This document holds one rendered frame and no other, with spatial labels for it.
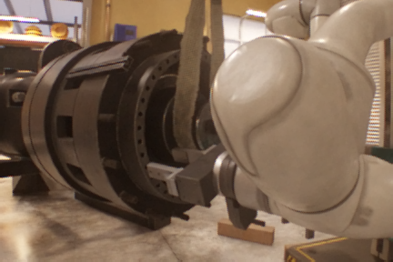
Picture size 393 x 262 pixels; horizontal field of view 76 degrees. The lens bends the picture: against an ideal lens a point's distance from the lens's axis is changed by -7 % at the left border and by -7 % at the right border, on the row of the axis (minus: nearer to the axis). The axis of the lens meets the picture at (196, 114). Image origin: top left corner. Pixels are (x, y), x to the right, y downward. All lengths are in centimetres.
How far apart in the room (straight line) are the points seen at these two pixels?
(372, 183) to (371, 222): 4
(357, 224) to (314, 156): 16
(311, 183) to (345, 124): 5
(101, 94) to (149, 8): 522
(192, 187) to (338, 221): 21
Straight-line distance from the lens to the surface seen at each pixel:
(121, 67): 56
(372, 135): 655
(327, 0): 116
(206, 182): 41
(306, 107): 18
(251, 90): 18
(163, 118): 67
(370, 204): 33
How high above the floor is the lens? 88
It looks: level
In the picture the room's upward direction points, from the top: 1 degrees clockwise
